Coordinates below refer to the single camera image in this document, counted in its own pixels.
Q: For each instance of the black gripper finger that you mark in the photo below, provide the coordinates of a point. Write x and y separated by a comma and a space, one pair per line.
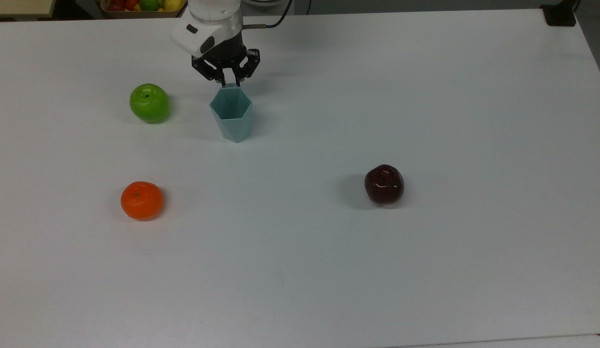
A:
208, 67
249, 63

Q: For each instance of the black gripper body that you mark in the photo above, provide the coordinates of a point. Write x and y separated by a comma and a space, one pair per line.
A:
227, 50

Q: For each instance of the light blue hexagonal mug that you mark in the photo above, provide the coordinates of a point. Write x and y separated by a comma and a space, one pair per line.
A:
232, 113

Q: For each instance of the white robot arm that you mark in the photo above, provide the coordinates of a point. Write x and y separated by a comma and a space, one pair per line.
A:
208, 24

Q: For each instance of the green apple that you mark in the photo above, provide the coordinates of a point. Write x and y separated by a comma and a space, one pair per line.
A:
149, 102

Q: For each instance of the yellow fruit in basket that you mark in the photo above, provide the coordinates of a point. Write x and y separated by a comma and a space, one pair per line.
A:
173, 4

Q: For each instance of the green fruit in basket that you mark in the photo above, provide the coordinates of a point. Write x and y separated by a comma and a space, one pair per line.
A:
149, 4

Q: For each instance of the red fruit in basket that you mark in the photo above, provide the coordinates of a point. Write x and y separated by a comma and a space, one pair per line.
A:
123, 4

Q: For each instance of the brown fruit basket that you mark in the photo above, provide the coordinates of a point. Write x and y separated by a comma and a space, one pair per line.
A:
111, 13

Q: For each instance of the orange mandarin fruit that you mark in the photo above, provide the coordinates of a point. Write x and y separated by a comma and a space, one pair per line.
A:
141, 200

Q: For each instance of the dark red apple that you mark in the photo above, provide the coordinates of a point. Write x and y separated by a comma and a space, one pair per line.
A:
384, 184

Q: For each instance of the wooden shelf board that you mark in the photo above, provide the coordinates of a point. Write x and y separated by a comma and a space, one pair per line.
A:
19, 7

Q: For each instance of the black stand base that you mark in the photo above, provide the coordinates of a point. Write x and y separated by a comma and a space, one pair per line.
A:
560, 13

